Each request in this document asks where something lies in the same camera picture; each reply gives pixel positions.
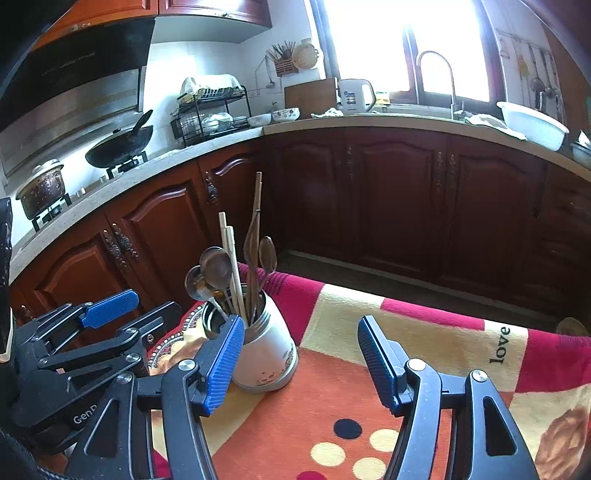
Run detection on wooden cutting board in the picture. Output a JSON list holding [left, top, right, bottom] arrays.
[[284, 78, 340, 118]]

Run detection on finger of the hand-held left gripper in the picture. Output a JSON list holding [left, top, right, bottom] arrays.
[[37, 301, 184, 393], [18, 290, 140, 356]]

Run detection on brown clay pot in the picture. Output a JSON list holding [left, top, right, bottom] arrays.
[[15, 159, 65, 220]]

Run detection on brown wooden kitchen cabinets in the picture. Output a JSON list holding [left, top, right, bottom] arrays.
[[9, 124, 591, 333]]

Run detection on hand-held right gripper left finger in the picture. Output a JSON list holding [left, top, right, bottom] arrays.
[[65, 315, 245, 480]]

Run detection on bamboo strainer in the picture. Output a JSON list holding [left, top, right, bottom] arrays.
[[292, 41, 321, 71]]

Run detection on black dish rack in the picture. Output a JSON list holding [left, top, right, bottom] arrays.
[[171, 74, 252, 147]]

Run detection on wall rail with hanging utensils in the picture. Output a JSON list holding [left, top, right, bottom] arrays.
[[501, 30, 566, 112]]

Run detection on gold fork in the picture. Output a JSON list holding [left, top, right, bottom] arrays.
[[243, 210, 263, 319]]

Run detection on large metal spoon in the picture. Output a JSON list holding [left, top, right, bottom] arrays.
[[199, 247, 234, 315]]

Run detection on stone kitchen countertop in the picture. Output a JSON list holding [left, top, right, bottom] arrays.
[[9, 113, 591, 278]]

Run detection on small metal spoon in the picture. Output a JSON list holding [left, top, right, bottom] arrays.
[[185, 265, 229, 321]]

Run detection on printed blanket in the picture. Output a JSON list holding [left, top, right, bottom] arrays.
[[148, 268, 591, 480]]

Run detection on white dishcloth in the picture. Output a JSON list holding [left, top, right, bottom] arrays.
[[464, 113, 527, 139]]

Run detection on white plastic basin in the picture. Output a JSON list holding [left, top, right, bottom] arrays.
[[496, 100, 570, 152]]

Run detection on black range hood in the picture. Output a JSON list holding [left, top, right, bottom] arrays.
[[0, 16, 155, 134]]

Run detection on white electric kettle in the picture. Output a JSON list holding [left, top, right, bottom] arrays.
[[338, 78, 377, 115]]

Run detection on black wok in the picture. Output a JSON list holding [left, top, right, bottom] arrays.
[[85, 109, 154, 168]]

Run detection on wall chopstick holder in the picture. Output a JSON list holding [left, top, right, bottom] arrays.
[[270, 41, 298, 77]]

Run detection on metal bowl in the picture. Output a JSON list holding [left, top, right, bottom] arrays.
[[570, 130, 591, 169]]

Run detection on metal kitchen faucet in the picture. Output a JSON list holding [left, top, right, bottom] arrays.
[[416, 51, 462, 121]]

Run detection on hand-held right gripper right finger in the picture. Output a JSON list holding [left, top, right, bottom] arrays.
[[358, 315, 541, 480]]

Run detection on white utensil jar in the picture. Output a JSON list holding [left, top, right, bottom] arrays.
[[202, 290, 298, 393]]

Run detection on wooden wall cabinet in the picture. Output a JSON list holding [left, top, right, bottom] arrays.
[[28, 0, 273, 51]]

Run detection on kitchen window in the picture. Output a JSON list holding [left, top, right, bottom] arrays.
[[309, 0, 504, 104]]

